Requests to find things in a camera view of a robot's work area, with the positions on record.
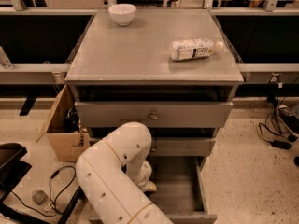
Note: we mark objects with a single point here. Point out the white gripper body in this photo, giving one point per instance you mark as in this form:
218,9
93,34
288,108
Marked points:
144,177

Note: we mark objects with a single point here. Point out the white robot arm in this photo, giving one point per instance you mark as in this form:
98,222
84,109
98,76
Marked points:
104,166

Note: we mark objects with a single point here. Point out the grey open bottom drawer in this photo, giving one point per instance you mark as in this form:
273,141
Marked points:
179,198

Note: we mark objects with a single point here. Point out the grey middle drawer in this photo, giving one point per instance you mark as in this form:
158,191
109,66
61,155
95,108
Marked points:
187,146

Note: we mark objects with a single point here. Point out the grey top drawer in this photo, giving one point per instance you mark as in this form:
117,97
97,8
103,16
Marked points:
155,114

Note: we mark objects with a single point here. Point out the grey drawer cabinet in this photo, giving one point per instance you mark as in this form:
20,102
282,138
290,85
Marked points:
133,64

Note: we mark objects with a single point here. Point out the brown cardboard box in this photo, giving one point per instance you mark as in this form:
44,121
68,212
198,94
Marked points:
67,145

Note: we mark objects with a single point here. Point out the small clear plastic cup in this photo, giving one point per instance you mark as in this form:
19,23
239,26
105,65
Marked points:
39,197

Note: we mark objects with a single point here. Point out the black chair base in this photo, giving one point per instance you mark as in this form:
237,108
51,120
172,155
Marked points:
57,179

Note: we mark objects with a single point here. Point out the clear plastic water bottle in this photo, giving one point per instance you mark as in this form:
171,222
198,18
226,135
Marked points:
194,48

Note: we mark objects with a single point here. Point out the white ceramic bowl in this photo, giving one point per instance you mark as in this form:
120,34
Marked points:
122,14

